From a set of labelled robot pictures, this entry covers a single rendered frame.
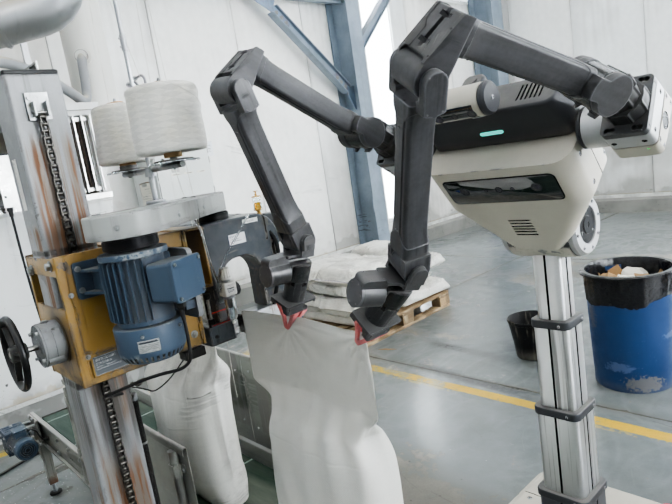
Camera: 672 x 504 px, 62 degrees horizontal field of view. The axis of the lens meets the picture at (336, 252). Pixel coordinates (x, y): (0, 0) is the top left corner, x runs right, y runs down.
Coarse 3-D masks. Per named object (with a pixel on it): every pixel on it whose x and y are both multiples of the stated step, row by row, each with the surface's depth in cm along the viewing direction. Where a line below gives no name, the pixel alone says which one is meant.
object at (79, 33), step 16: (96, 0) 428; (80, 16) 417; (96, 16) 426; (64, 32) 419; (80, 32) 418; (96, 32) 425; (64, 48) 424; (96, 48) 424; (96, 64) 424; (96, 80) 425; (112, 80) 437; (96, 96) 426; (112, 96) 434
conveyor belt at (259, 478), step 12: (144, 408) 282; (48, 420) 285; (60, 420) 283; (144, 420) 267; (60, 432) 268; (72, 432) 266; (252, 468) 209; (264, 468) 208; (252, 480) 201; (264, 480) 200; (252, 492) 194; (264, 492) 193; (276, 492) 192
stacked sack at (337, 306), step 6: (324, 300) 447; (330, 300) 443; (336, 300) 438; (342, 300) 433; (324, 306) 445; (330, 306) 440; (336, 306) 435; (342, 306) 431; (348, 306) 426; (324, 312) 447; (330, 312) 441; (336, 312) 436; (342, 312) 431; (348, 312) 426
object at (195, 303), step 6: (174, 252) 130; (180, 252) 128; (186, 252) 126; (192, 300) 128; (198, 300) 128; (174, 306) 128; (186, 306) 127; (192, 306) 128; (198, 306) 128; (186, 312) 132; (192, 312) 130; (198, 312) 128
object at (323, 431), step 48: (288, 336) 147; (336, 336) 129; (288, 384) 151; (336, 384) 133; (288, 432) 144; (336, 432) 132; (384, 432) 134; (288, 480) 148; (336, 480) 131; (384, 480) 131
